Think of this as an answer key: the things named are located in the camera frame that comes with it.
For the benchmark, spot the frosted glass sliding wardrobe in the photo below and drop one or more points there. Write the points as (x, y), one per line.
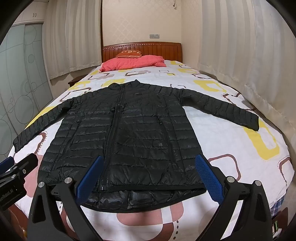
(20, 81)

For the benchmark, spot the black puffer jacket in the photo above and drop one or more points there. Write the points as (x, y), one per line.
(138, 129)

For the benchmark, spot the cream curtain along bed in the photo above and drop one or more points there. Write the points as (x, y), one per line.
(242, 58)

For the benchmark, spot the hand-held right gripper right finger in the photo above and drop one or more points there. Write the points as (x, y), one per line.
(208, 178)

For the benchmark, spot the grey wall switch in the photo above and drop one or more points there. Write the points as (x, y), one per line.
(154, 36)

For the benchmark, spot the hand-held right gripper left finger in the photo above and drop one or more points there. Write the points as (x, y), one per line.
(90, 178)

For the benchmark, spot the patterned white bedsheet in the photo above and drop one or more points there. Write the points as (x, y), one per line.
(219, 143)

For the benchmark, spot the red pillow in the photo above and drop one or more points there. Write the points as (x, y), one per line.
(136, 62)

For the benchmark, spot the blue plaid cloth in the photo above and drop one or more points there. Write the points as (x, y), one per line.
(277, 206)

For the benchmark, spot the orange embroidered cushion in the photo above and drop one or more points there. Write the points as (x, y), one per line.
(129, 53)

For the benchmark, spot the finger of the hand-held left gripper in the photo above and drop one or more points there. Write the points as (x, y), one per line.
(5, 164)
(26, 164)

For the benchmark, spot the cream curtain beside wardrobe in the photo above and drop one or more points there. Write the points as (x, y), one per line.
(74, 34)

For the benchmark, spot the wooden bed headboard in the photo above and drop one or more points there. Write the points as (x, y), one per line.
(161, 49)

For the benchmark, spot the wooden nightstand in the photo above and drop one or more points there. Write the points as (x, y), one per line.
(75, 81)

